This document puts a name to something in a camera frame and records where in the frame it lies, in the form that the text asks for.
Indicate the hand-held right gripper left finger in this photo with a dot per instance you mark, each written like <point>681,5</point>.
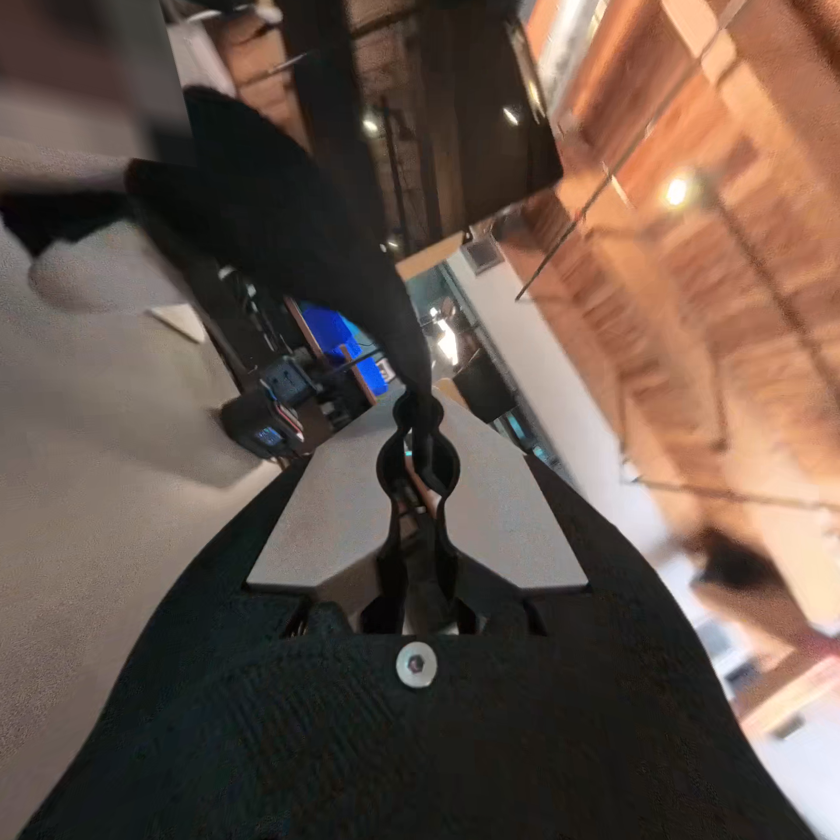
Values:
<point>321,518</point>

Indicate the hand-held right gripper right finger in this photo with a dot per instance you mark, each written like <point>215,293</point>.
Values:
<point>512,518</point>

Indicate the black white cloth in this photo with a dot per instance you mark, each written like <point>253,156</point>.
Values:
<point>275,223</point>

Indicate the black battery charger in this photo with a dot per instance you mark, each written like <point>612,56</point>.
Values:
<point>262,420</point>

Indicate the blue plastic bin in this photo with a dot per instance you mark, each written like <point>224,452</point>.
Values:
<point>341,341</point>

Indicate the round ceiling light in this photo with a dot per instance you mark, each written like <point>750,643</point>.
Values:
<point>676,190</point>

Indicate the wall vent grille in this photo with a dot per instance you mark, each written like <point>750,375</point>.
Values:
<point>484,254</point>

